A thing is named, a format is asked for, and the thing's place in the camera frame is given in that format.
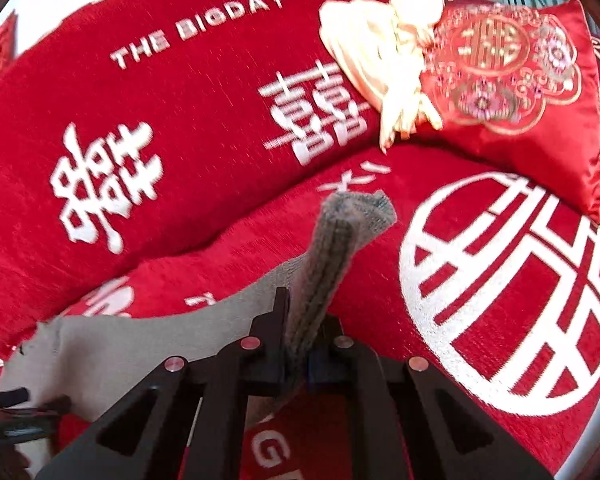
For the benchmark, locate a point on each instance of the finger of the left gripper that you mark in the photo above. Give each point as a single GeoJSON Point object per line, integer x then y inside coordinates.
{"type": "Point", "coordinates": [14, 397]}
{"type": "Point", "coordinates": [59, 406]}

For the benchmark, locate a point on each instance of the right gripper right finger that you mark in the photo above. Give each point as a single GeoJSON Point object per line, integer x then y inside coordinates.
{"type": "Point", "coordinates": [407, 420]}

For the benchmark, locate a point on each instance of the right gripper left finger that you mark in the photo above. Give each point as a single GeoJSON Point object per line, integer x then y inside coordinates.
{"type": "Point", "coordinates": [185, 419]}

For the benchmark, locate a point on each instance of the grey knit sweater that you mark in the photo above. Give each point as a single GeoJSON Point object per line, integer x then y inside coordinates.
{"type": "Point", "coordinates": [95, 361]}

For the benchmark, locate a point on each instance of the red wedding quilt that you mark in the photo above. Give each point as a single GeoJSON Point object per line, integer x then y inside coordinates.
{"type": "Point", "coordinates": [486, 275]}

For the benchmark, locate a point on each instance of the red folded quilt roll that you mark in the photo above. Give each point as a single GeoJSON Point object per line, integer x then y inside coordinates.
{"type": "Point", "coordinates": [140, 129]}

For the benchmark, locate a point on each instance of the red embroidered satin pillow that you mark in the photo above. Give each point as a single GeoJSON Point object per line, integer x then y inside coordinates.
{"type": "Point", "coordinates": [517, 87]}

